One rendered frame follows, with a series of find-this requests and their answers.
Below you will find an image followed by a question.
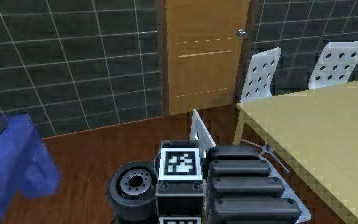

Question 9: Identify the blue table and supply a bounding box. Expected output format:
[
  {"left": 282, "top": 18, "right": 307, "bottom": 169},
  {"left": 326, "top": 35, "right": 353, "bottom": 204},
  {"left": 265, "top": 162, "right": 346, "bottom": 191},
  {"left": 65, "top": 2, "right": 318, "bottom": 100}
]
[{"left": 0, "top": 113, "right": 61, "bottom": 224}]

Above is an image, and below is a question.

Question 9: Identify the beige wooden table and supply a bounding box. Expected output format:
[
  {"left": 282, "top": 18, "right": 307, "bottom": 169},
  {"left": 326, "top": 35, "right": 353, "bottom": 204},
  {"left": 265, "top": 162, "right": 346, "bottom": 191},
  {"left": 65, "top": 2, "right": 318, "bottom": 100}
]
[{"left": 232, "top": 78, "right": 358, "bottom": 224}]

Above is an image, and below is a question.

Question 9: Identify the brown wooden door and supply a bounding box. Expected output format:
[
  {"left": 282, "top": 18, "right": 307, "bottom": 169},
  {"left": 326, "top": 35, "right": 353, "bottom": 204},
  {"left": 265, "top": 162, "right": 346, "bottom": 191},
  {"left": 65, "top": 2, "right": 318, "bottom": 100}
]
[{"left": 164, "top": 0, "right": 252, "bottom": 116}]

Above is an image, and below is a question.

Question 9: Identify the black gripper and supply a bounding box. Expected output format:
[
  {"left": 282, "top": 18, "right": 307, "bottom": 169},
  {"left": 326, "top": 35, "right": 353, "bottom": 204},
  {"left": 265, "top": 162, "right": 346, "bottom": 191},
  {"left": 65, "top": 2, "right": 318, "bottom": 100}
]
[{"left": 106, "top": 161, "right": 159, "bottom": 224}]

